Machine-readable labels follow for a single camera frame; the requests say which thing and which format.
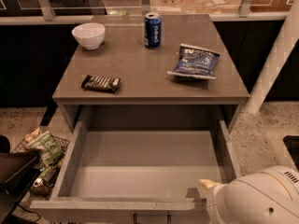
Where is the blue soda can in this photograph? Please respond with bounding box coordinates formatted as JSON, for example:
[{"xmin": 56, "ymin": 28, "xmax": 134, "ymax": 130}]
[{"xmin": 144, "ymin": 13, "xmax": 162, "ymax": 49}]

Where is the grey top drawer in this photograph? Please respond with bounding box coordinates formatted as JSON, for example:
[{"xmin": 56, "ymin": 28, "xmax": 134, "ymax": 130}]
[{"xmin": 31, "ymin": 113, "xmax": 240, "ymax": 224}]

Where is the blue chip bag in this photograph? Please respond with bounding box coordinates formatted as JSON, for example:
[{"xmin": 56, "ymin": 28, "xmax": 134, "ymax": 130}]
[{"xmin": 167, "ymin": 44, "xmax": 220, "ymax": 80}]

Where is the grey drawer cabinet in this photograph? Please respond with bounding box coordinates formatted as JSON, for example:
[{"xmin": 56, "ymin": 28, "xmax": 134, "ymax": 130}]
[{"xmin": 53, "ymin": 14, "xmax": 249, "ymax": 127}]

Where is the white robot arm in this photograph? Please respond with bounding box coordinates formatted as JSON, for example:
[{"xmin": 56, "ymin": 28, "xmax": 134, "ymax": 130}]
[{"xmin": 198, "ymin": 0, "xmax": 299, "ymax": 224}]

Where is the black equipment left edge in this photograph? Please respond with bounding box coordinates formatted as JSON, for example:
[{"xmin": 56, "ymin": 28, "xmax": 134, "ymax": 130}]
[{"xmin": 0, "ymin": 135, "xmax": 39, "ymax": 224}]

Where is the green snack bag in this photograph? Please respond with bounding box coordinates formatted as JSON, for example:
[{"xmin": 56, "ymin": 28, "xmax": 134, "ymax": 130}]
[{"xmin": 26, "ymin": 131, "xmax": 63, "ymax": 167}]

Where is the black cable on floor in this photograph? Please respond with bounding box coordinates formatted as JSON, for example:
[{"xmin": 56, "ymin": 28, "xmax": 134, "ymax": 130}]
[{"xmin": 17, "ymin": 203, "xmax": 42, "ymax": 224}]

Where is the can in basket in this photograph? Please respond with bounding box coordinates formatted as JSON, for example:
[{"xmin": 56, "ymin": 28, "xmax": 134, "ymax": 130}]
[{"xmin": 32, "ymin": 178, "xmax": 50, "ymax": 195}]

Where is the white ceramic bowl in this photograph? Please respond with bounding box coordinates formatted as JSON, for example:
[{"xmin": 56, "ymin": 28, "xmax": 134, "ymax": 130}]
[{"xmin": 72, "ymin": 22, "xmax": 106, "ymax": 49}]

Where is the black wire basket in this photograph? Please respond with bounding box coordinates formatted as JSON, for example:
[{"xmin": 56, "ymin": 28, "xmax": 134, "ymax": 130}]
[{"xmin": 13, "ymin": 132, "xmax": 69, "ymax": 195}]

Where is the dark snack bar packet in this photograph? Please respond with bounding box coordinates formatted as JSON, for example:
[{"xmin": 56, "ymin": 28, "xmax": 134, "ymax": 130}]
[{"xmin": 81, "ymin": 75, "xmax": 121, "ymax": 92}]

